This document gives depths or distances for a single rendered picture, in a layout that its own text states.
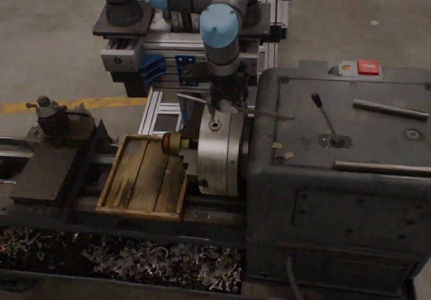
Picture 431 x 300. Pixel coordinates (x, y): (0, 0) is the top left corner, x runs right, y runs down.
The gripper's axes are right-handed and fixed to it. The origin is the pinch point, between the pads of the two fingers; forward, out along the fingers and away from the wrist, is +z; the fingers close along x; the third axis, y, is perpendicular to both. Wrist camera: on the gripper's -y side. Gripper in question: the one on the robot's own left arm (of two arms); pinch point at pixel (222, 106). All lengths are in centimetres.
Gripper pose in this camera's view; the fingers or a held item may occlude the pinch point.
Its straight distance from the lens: 116.4
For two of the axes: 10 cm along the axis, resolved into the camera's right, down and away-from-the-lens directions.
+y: 9.3, 2.9, -2.3
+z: 0.9, 4.4, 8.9
